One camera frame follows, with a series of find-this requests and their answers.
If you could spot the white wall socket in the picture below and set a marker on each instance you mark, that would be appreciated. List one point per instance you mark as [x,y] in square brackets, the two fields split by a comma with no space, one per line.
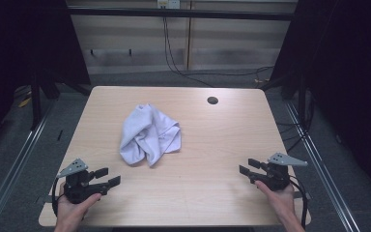
[168,3]

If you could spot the black metal stand post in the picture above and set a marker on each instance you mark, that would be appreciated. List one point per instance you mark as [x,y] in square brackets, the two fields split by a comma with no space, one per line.
[301,100]
[35,103]

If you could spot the aluminium floor rail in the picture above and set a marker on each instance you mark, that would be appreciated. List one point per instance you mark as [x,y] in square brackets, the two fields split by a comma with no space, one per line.
[319,167]
[16,161]

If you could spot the small black floor item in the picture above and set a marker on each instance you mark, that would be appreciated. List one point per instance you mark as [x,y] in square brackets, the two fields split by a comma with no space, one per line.
[59,135]

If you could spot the black curtain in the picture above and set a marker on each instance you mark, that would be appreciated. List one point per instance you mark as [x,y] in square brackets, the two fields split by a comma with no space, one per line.
[351,80]
[22,42]

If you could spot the black horizontal frame bar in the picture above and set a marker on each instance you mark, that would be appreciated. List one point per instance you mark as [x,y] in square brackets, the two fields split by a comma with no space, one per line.
[174,13]

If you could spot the white printed towel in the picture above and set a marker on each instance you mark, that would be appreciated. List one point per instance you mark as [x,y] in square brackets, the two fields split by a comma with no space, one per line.
[148,135]

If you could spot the person's left hand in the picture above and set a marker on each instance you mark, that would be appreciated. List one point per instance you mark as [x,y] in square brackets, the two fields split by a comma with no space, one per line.
[72,212]

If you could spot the dark round table grommet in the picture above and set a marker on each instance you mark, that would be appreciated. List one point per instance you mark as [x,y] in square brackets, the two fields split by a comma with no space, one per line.
[212,100]

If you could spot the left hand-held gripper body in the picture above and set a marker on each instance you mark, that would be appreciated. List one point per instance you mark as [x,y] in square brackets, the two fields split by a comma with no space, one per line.
[77,190]

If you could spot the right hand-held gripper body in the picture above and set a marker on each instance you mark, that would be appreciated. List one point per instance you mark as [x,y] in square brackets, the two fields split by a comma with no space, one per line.
[277,179]

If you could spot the person's right hand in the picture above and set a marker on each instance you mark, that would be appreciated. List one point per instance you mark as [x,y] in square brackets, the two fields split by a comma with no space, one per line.
[281,201]

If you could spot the yellow floor item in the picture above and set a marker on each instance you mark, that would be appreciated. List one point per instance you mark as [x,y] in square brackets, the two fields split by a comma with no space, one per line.
[24,102]

